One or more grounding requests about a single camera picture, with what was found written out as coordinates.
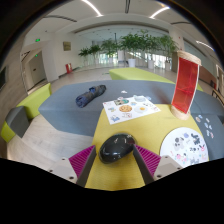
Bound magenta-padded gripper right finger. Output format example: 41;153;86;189
132;144;184;185

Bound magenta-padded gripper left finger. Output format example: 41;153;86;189
47;144;98;188

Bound black computer mouse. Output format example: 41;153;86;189
98;133;138;165

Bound round white printed mouse pad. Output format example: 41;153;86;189
159;126;210;168

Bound grey upholstered bench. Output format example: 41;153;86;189
191;113;224;161
191;89;224;118
37;79;178;138

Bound scattered small paper stickers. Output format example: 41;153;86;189
194;114;215;139

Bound white sticker sheet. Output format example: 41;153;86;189
102;94;162;126

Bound dark grey seat block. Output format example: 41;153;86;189
4;105;30;139

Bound lime green bench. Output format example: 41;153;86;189
108;67;204;93
0;82;53;144

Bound red panel tower wooden ends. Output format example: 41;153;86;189
170;49;203;121

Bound red fire extinguisher box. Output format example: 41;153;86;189
65;62;73;75

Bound row of potted plants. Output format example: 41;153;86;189
78;29;179;71

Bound ceiling strip lights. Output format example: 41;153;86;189
80;0;215;52

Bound black wall screen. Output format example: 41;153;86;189
0;66;7;91

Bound brown wall plaque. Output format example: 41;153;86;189
62;41;72;52

